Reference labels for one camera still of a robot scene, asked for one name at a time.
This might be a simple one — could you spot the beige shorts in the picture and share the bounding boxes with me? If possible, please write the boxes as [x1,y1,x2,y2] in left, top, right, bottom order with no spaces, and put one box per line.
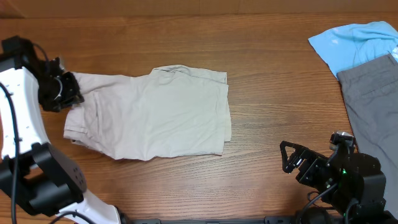
[63,65,232,161]

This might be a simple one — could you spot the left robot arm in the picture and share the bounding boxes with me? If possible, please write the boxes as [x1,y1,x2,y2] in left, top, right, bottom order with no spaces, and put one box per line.
[1,36,128,223]

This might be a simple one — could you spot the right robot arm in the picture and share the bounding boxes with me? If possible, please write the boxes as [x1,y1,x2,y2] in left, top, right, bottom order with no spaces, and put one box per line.
[280,139,397,223]

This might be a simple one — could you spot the grey shorts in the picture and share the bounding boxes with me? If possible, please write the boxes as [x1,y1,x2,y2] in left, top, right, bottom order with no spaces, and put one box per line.
[337,54,397,217]

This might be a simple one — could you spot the light blue shirt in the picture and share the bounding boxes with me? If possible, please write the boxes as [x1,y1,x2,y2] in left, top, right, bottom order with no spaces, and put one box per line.
[308,21,397,76]

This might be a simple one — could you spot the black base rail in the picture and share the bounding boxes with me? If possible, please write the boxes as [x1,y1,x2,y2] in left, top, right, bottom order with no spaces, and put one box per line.
[127,216,297,224]

